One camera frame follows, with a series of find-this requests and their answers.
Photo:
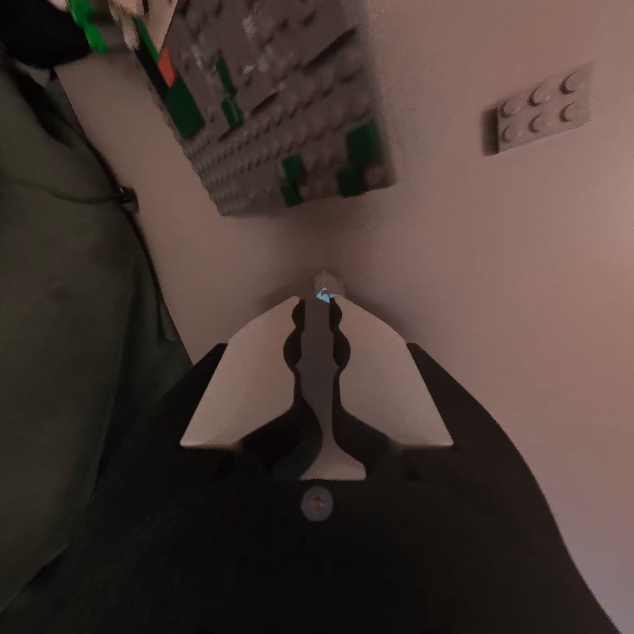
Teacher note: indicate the grey six-stud brick plate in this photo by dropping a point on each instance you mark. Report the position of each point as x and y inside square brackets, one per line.
[540, 109]

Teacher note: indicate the grey desk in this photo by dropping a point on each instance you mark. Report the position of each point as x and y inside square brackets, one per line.
[495, 297]

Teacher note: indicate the small brick with teal mark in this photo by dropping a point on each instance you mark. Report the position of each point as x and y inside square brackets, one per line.
[329, 285]

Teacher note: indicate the grey toy brick model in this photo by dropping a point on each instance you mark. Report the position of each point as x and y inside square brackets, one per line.
[277, 99]

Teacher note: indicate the black mesh pad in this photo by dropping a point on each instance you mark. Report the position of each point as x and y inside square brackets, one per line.
[34, 29]

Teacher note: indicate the person's green sweatshirt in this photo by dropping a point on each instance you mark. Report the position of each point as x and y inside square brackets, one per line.
[59, 297]

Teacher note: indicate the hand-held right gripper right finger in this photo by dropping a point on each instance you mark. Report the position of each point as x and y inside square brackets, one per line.
[391, 386]

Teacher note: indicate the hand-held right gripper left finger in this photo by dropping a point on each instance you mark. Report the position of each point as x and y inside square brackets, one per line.
[242, 386]

